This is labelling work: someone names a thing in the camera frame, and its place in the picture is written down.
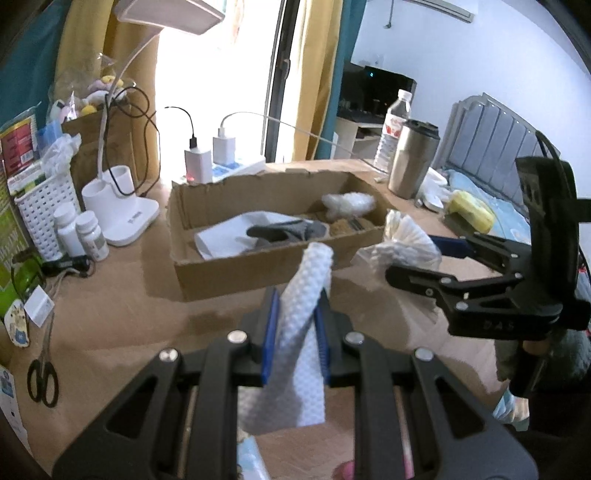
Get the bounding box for black appliance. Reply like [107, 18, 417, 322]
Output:
[339, 62, 416, 125]

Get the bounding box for brown cardboard box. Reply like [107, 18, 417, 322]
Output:
[166, 171, 389, 302]

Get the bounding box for small plush toys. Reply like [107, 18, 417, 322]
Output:
[81, 69, 127, 116]

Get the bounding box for cartoon printed tissue packet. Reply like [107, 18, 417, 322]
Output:
[235, 434, 271, 480]

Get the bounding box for red can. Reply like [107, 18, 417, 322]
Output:
[0, 115, 40, 178]

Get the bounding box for clear water bottle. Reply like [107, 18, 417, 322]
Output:
[373, 89, 413, 174]

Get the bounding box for blue bed sheet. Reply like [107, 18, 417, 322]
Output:
[443, 168, 532, 241]

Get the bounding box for grey padded headboard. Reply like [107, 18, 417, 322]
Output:
[434, 92, 552, 208]

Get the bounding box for white air conditioner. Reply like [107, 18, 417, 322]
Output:
[431, 0, 476, 24]

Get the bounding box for small white tag box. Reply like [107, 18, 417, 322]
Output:
[25, 291, 55, 324]

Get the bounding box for white waffle-textured cloth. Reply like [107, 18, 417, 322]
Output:
[238, 242, 334, 437]

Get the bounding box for teal curtain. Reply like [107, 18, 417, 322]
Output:
[330, 0, 365, 160]
[0, 0, 79, 134]

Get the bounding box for black door frame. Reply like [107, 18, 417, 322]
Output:
[264, 0, 301, 163]

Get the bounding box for blue packet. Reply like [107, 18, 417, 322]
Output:
[37, 122, 64, 153]

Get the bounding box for white lattice basket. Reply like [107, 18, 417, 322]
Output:
[14, 174, 83, 261]

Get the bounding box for yellow curtain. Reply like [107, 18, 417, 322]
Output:
[291, 0, 345, 162]
[55, 0, 160, 185]

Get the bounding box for grey sock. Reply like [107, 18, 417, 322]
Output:
[247, 220, 329, 246]

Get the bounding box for white smooth cloth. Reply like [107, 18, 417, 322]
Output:
[194, 211, 287, 261]

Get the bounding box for yellow sponge pack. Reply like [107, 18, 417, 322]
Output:
[445, 190, 496, 234]

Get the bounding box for brown plush pouch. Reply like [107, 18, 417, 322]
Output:
[307, 212, 376, 238]

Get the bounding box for round cartoon sticker item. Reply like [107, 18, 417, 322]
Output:
[4, 300, 31, 345]

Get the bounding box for black scissors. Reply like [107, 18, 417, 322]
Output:
[27, 314, 60, 408]

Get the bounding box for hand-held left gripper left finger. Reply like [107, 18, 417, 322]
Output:
[53, 286, 282, 480]

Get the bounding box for bag of cotton swabs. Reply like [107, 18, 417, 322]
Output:
[351, 210, 443, 278]

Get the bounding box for white power strip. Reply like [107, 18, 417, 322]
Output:
[173, 157, 267, 184]

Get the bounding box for white charger with black cable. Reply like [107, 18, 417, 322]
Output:
[165, 106, 214, 184]

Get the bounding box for steel tumbler with black lid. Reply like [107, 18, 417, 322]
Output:
[388, 119, 439, 200]

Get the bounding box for green paper cup packaging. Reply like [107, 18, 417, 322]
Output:
[0, 178, 47, 324]

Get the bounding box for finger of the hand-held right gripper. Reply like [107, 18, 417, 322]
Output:
[428, 232, 533, 269]
[385, 263, 528, 308]

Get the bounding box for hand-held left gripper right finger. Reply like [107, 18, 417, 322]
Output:
[314, 295, 539, 480]

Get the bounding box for white desk lamp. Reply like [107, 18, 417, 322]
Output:
[82, 0, 225, 246]

